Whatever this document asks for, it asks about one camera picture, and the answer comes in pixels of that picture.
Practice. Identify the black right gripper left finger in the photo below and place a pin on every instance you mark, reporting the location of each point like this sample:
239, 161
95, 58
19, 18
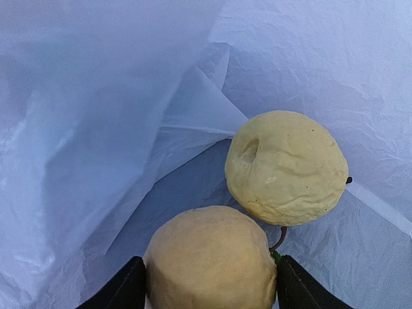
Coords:
125, 290

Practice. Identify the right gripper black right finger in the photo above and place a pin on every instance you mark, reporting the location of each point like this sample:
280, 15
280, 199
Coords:
297, 288

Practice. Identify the peach fruit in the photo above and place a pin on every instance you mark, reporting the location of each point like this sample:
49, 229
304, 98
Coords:
210, 257

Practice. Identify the pale yellow bumpy fruit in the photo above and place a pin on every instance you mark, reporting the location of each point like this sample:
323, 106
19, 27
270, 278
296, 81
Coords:
285, 168

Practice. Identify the white plastic bag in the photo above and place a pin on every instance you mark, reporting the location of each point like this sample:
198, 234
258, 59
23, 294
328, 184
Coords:
117, 115

